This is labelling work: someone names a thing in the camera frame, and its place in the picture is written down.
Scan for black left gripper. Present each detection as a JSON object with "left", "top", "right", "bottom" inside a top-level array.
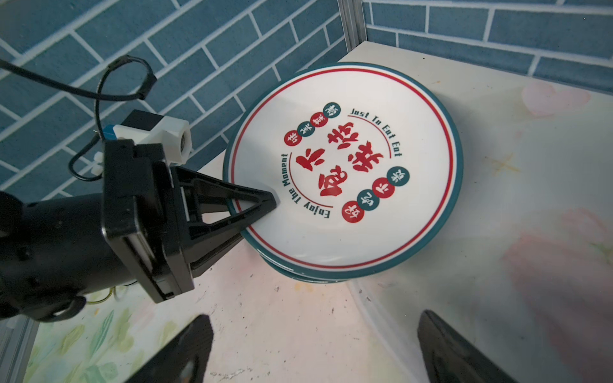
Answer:
[{"left": 102, "top": 140, "right": 277, "bottom": 303}]

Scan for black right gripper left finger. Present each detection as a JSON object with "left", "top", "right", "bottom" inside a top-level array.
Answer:
[{"left": 126, "top": 314, "right": 214, "bottom": 383}]

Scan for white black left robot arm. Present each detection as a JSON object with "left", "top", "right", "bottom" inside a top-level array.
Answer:
[{"left": 1, "top": 140, "right": 277, "bottom": 322}]

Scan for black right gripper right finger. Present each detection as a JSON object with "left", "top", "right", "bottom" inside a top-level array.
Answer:
[{"left": 418, "top": 310, "right": 515, "bottom": 383}]

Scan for white plate red chinese characters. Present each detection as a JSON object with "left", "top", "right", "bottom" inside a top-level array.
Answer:
[{"left": 223, "top": 62, "right": 464, "bottom": 278}]

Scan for aluminium corner post left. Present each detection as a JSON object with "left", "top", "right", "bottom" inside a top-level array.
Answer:
[{"left": 337, "top": 0, "right": 367, "bottom": 53}]

